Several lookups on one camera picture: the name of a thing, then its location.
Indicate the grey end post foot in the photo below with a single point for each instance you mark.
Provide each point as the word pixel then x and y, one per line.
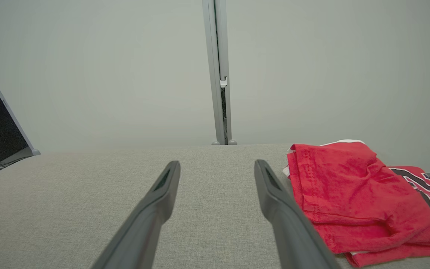
pixel 36 151

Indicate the grey partition end post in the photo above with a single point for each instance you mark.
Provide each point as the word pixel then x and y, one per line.
pixel 2 99

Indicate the white clip in post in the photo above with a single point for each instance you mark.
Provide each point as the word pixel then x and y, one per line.
pixel 223 83

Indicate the grey partition joint post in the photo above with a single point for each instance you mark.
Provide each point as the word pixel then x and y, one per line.
pixel 211 56

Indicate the red shorts white stripe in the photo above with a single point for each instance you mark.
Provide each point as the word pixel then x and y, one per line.
pixel 349 186

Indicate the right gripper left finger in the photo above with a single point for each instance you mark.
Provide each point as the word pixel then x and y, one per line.
pixel 140 243

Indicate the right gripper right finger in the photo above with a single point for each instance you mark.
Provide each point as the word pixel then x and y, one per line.
pixel 297 243

